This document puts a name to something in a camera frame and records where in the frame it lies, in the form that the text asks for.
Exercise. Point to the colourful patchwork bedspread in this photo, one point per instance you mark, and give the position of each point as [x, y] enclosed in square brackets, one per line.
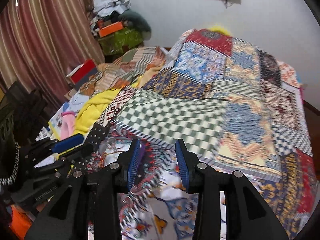
[234, 105]

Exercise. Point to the striped pink curtain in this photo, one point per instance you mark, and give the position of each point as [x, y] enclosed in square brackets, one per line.
[42, 41]

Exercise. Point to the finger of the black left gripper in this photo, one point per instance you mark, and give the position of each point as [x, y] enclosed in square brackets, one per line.
[68, 143]

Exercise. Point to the red white box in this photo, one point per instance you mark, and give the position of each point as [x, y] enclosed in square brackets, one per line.
[80, 71]

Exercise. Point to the purple round jewelry tin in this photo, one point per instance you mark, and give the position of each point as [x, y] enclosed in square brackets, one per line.
[110, 149]

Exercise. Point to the yellow blanket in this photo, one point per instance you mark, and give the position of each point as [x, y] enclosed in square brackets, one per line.
[92, 109]

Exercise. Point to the orange box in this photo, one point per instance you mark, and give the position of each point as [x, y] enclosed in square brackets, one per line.
[107, 30]

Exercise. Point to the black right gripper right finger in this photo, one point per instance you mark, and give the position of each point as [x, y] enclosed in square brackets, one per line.
[248, 216]

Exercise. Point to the dark green cushion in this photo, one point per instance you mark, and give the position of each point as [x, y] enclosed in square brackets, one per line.
[133, 19]

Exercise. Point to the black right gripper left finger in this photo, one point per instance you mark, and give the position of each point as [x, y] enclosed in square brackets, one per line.
[66, 214]

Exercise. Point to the green patterned box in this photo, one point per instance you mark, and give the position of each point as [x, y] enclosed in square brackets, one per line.
[121, 41]

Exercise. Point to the pink cloth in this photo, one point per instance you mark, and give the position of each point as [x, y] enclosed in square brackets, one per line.
[68, 124]

